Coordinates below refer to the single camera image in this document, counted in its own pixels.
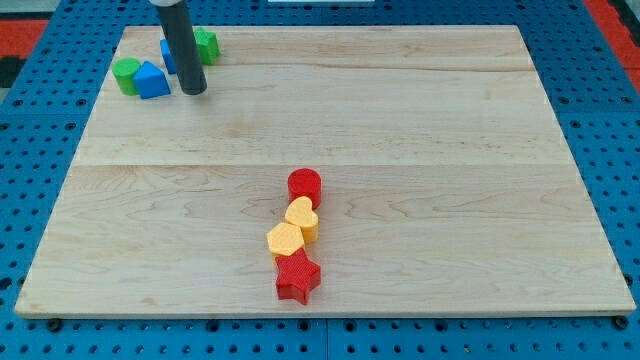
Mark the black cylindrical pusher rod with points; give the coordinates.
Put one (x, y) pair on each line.
(177, 27)

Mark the blue triangle block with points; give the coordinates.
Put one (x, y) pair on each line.
(150, 81)

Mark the yellow heart block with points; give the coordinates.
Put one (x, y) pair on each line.
(300, 213)

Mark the green cylinder block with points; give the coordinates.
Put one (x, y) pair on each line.
(124, 71)

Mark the green star block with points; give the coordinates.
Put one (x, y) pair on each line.
(207, 45)

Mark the yellow hexagon block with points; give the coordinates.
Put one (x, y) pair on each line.
(284, 239)

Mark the blue cube block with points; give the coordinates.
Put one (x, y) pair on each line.
(167, 56)

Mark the red star block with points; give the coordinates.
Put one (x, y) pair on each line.
(297, 276)

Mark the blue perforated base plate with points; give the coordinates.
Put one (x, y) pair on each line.
(45, 111)

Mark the light wooden board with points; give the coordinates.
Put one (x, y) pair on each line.
(448, 188)

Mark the red cylinder block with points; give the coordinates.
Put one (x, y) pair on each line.
(305, 182)

